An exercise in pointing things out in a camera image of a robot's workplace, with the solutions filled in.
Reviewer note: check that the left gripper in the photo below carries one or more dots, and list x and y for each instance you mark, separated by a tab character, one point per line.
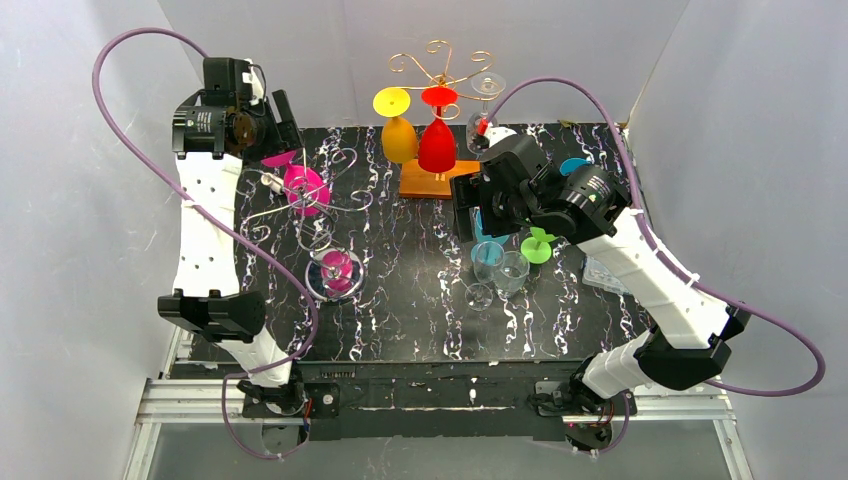
285	122

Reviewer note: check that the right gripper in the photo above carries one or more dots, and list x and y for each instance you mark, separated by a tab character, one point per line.
465	206

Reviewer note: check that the pink wine glass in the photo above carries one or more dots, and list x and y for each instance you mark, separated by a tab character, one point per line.
306	191

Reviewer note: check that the teal wine glass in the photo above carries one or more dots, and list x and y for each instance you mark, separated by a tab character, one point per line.
487	248

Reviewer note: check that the orange yellow wine glass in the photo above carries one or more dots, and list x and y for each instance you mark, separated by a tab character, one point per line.
398	138

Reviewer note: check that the green wine glass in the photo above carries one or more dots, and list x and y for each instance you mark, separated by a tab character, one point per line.
537	247

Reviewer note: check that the clear ribbed wine glass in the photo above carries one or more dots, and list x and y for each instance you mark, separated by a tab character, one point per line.
510	276

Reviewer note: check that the blue wine glass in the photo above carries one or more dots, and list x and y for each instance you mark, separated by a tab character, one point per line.
569	165

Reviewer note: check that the silver wire glass rack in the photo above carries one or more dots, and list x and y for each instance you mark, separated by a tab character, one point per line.
333	272

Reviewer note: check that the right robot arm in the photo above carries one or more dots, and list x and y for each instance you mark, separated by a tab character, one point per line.
687	343

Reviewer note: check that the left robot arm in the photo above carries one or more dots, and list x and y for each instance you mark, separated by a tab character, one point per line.
206	298

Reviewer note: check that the red wine glass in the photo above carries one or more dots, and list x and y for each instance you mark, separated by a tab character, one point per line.
437	149

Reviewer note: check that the clear wine glass on gold rack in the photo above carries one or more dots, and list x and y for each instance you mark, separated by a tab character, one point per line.
488	86

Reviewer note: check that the clear plastic screw box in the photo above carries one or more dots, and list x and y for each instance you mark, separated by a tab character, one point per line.
596	275

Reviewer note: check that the gold wire glass rack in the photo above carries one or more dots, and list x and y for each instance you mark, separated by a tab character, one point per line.
414	181

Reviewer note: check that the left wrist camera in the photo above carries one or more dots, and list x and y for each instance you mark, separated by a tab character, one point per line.
254	76

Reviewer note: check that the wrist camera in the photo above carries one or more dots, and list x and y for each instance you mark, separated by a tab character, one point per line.
484	135
254	76

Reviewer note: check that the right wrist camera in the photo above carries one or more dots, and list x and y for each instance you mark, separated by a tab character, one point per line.
484	135

